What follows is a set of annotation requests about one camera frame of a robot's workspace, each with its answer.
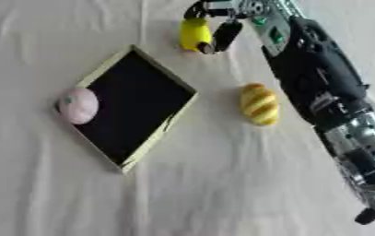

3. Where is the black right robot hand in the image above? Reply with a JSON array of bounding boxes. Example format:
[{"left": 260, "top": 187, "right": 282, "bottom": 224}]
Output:
[{"left": 182, "top": 0, "right": 247, "bottom": 55}]

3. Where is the yellow toy banana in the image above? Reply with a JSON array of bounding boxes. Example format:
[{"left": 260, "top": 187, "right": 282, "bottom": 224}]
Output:
[{"left": 177, "top": 17, "right": 215, "bottom": 53}]

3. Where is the cardboard box with black inside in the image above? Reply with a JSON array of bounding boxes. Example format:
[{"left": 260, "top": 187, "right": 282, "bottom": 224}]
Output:
[{"left": 69, "top": 44, "right": 200, "bottom": 175}]

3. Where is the yellow striped toy bread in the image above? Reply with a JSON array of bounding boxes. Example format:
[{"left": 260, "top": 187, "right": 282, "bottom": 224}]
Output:
[{"left": 239, "top": 82, "right": 281, "bottom": 127}]

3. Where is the pink round soft toy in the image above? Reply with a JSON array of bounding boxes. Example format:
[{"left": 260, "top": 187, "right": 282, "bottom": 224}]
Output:
[{"left": 54, "top": 87, "right": 100, "bottom": 125}]

